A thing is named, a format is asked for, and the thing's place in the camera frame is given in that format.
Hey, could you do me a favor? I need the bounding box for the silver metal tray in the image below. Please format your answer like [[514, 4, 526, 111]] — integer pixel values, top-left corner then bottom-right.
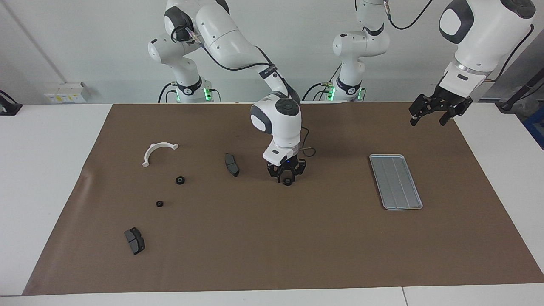
[[369, 154, 424, 210]]

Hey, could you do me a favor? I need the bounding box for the brown table mat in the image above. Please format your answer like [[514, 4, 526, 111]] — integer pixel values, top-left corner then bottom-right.
[[22, 102, 544, 296]]

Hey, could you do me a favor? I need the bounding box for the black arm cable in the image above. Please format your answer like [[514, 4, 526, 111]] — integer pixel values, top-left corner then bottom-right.
[[382, 0, 535, 82], [170, 25, 317, 157]]

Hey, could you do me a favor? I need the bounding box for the blue box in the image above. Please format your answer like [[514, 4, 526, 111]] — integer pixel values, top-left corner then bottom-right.
[[524, 106, 544, 149]]

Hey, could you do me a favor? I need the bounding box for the white curved plastic bracket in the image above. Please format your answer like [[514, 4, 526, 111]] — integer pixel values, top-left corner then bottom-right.
[[142, 142, 179, 168]]

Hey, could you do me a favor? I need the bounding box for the black base cable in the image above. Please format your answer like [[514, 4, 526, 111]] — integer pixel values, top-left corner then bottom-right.
[[158, 82, 179, 103], [302, 83, 332, 102]]

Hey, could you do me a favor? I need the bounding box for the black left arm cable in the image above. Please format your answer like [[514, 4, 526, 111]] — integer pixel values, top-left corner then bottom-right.
[[382, 0, 535, 82]]

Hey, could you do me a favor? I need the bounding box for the long dark brake pad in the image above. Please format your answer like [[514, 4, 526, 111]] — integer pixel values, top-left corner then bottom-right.
[[224, 153, 240, 177]]

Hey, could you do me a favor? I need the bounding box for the short dark brake pad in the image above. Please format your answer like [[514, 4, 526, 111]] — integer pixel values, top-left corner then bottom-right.
[[124, 227, 146, 255]]

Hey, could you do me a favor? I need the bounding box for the black table clamp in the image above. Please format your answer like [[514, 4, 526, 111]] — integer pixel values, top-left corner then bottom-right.
[[0, 90, 23, 116]]

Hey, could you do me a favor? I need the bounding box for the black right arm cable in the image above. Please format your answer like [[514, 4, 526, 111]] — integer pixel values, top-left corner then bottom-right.
[[170, 25, 317, 157]]

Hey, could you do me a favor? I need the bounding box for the grey panel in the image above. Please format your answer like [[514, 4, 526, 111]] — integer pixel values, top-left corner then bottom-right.
[[479, 40, 544, 102]]

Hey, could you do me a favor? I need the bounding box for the white wall socket box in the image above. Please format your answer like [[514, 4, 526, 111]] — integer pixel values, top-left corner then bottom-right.
[[44, 82, 91, 104]]

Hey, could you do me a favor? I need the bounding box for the black stand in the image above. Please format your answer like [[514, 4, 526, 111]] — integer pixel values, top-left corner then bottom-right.
[[497, 68, 544, 112]]

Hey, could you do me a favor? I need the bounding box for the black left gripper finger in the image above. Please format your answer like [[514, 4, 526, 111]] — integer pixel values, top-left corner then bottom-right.
[[439, 99, 473, 126], [409, 94, 438, 127]]

